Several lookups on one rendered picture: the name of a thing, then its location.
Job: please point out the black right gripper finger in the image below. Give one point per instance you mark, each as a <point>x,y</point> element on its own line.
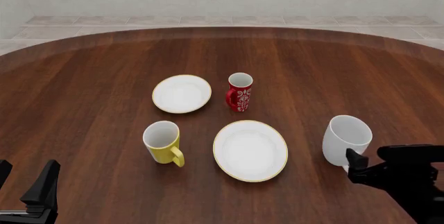
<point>357,160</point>

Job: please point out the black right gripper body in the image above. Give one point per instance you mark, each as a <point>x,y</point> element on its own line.
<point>395,177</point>

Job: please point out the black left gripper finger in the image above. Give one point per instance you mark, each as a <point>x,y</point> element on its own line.
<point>4,170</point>
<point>43,187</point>

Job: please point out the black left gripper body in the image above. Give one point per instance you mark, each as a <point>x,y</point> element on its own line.
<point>21,218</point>

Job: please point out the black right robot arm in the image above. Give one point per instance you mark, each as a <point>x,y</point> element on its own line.
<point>425,205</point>

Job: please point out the white plate with yellow rim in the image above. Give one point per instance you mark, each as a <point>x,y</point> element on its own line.
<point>250,151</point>
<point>181,94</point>

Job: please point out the yellow mug with white inside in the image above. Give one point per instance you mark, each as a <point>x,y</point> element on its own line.
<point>163,151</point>

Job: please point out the red mug with white pattern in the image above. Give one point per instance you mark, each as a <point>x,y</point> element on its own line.
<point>240,96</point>

